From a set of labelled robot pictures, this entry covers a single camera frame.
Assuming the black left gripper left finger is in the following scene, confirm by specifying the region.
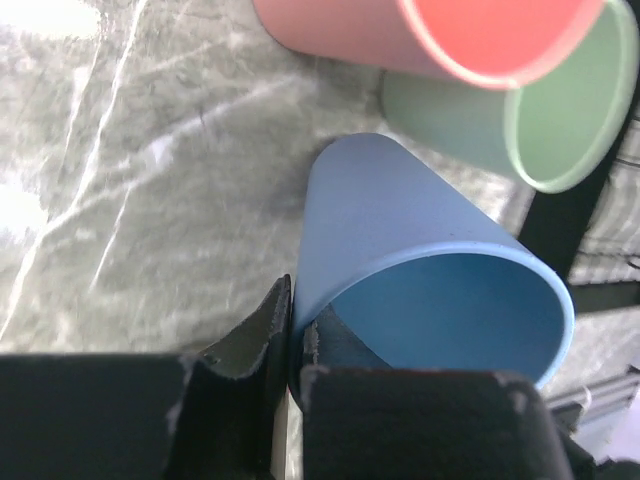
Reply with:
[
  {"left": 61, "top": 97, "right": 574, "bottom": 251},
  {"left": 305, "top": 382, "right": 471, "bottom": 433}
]
[{"left": 1, "top": 276, "right": 291, "bottom": 479}]

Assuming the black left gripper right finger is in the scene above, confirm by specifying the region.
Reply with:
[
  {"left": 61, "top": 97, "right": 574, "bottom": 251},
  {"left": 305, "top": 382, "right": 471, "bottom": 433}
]
[{"left": 297, "top": 309, "right": 596, "bottom": 479}]

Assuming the blue plastic tumbler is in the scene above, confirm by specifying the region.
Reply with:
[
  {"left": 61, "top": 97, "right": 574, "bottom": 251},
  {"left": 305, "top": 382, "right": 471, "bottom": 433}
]
[{"left": 292, "top": 133, "right": 575, "bottom": 387}]

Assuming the small green plastic tumbler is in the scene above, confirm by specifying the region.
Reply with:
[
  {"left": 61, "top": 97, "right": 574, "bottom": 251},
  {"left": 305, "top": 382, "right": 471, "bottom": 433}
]
[{"left": 381, "top": 1, "right": 639, "bottom": 193}]

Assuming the pink plastic tumbler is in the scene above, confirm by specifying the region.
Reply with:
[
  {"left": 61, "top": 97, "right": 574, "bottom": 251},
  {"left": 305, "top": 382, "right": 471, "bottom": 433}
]
[{"left": 254, "top": 0, "right": 604, "bottom": 90}]

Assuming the black wire dish rack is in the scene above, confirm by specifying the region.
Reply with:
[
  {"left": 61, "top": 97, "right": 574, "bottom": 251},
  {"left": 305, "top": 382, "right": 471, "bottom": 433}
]
[{"left": 519, "top": 114, "right": 640, "bottom": 436}]

